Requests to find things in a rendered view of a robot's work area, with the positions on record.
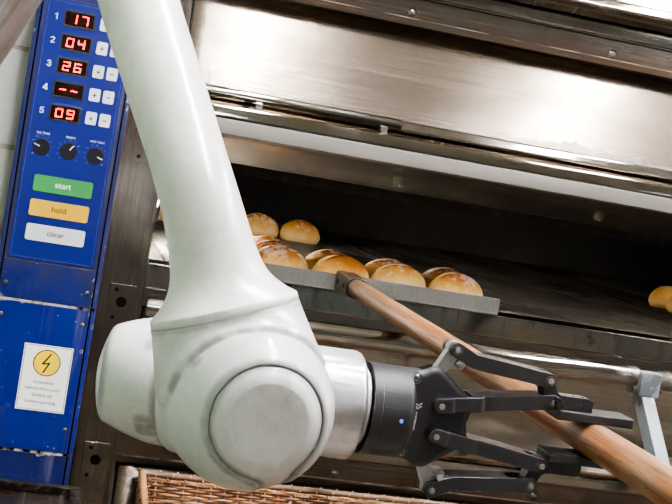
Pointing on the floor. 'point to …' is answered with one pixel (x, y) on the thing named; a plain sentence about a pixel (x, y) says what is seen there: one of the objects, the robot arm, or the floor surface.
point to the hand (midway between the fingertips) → (586, 436)
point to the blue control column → (45, 319)
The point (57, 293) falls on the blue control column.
